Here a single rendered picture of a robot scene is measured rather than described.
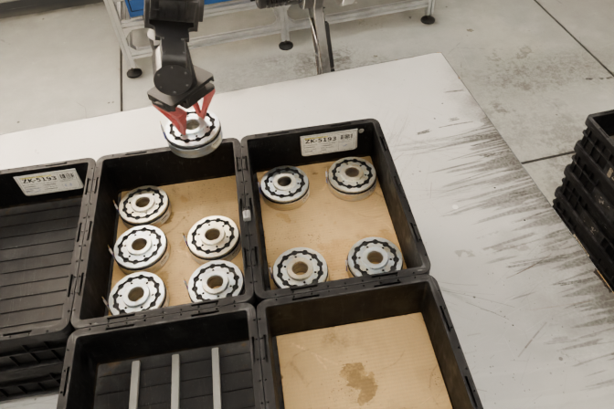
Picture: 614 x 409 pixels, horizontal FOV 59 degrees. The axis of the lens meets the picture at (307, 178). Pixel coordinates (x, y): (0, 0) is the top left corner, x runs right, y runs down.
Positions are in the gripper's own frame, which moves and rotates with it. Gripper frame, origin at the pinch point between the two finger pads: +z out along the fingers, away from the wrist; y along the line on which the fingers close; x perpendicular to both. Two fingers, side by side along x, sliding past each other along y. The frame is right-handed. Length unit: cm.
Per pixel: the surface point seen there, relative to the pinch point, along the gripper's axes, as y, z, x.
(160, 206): -9.1, 19.7, 5.8
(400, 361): -8, 22, -51
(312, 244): 2.9, 22.3, -24.6
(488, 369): 6, 35, -63
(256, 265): -11.5, 12.3, -23.6
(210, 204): -1.2, 22.6, -0.3
